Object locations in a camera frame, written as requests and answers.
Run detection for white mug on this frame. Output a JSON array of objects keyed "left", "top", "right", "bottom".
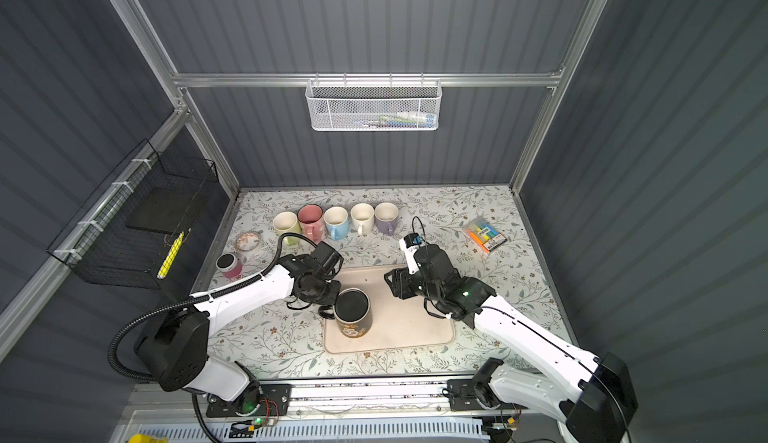
[{"left": 350, "top": 203, "right": 375, "bottom": 236}]

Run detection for tubes in white basket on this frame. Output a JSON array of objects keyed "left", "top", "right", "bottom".
[{"left": 356, "top": 111, "right": 438, "bottom": 129}]

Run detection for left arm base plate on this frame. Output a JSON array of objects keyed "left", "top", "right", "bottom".
[{"left": 206, "top": 383, "right": 292, "bottom": 418}]

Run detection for small magenta cup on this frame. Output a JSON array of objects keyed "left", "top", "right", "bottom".
[{"left": 215, "top": 253, "right": 243, "bottom": 279}]

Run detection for tape roll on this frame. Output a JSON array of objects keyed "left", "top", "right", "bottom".
[{"left": 234, "top": 231, "right": 261, "bottom": 253}]

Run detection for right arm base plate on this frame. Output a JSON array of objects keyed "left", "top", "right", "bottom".
[{"left": 441, "top": 378, "right": 527, "bottom": 412}]

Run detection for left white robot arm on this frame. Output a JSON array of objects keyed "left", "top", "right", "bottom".
[{"left": 107, "top": 233, "right": 344, "bottom": 416}]

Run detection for light blue mug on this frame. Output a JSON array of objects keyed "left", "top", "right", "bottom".
[{"left": 323, "top": 206, "right": 350, "bottom": 241}]

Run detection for floral table cover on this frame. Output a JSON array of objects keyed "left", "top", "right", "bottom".
[{"left": 208, "top": 186, "right": 570, "bottom": 379}]

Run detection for beige drying mat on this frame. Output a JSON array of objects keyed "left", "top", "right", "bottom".
[{"left": 323, "top": 266, "right": 455, "bottom": 354}]

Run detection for black wire basket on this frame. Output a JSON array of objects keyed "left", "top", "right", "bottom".
[{"left": 48, "top": 144, "right": 219, "bottom": 289}]

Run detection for colourful marker box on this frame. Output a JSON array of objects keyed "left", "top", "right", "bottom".
[{"left": 463, "top": 217, "right": 508, "bottom": 253}]

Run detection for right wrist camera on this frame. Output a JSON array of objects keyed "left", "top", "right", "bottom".
[{"left": 399, "top": 232, "right": 423, "bottom": 275}]

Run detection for yellow object at bottom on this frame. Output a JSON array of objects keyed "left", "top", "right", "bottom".
[{"left": 128, "top": 433, "right": 169, "bottom": 443}]

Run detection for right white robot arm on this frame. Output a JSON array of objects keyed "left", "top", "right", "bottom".
[{"left": 385, "top": 233, "right": 638, "bottom": 442}]

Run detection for light green mug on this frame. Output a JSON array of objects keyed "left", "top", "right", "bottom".
[{"left": 272, "top": 211, "right": 302, "bottom": 246}]

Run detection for white perforated cable tray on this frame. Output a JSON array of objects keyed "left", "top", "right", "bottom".
[{"left": 136, "top": 417, "right": 491, "bottom": 443}]

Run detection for white wire basket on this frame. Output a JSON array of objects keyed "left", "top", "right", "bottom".
[{"left": 305, "top": 81, "right": 443, "bottom": 132}]

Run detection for pink patterned mug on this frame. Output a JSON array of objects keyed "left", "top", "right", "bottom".
[{"left": 297, "top": 204, "right": 326, "bottom": 243}]

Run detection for black mug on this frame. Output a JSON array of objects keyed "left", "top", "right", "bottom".
[{"left": 333, "top": 288, "right": 372, "bottom": 338}]

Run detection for purple mug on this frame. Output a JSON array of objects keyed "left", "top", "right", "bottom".
[{"left": 374, "top": 202, "right": 399, "bottom": 237}]

